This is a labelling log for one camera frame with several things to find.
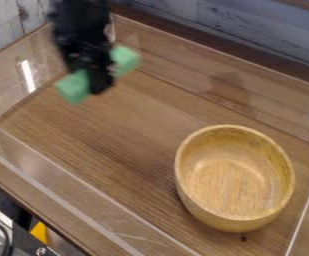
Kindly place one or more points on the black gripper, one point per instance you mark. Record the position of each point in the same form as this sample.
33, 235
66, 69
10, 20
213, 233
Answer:
79, 22

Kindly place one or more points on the green rectangular block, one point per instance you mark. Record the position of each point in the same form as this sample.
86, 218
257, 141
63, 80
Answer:
94, 80

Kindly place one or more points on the light brown wooden bowl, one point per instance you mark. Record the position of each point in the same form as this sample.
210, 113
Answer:
234, 177

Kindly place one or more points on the yellow label plate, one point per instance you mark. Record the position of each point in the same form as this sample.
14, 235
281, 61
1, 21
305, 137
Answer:
39, 232

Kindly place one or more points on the clear acrylic enclosure wall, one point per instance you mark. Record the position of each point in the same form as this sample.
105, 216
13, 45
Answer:
90, 166

